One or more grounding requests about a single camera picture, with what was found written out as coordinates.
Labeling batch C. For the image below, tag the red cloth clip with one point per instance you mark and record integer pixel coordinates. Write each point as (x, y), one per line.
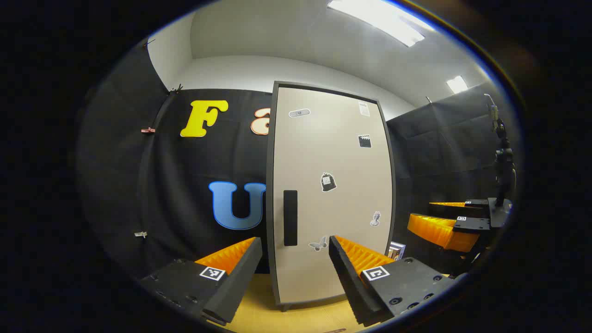
(148, 130)

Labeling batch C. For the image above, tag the white cloth clip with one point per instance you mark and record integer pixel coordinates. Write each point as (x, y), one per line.
(140, 234)

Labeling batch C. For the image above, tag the large ceiling light panel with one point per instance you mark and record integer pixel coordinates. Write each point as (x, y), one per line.
(379, 18)

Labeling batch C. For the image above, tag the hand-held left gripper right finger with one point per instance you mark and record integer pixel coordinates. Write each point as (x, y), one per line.
(344, 273)

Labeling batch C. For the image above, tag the black backdrop cloth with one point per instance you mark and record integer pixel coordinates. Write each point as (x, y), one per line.
(185, 185)

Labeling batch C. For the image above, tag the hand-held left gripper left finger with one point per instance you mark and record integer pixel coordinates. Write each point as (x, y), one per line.
(240, 273)

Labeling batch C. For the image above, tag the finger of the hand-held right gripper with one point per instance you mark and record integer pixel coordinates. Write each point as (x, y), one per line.
(476, 203)
(471, 225)

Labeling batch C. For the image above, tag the small ceiling light panel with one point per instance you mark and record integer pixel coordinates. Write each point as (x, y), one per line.
(457, 84)

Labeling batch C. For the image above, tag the black cloth clip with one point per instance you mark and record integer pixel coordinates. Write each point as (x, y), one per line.
(176, 89)

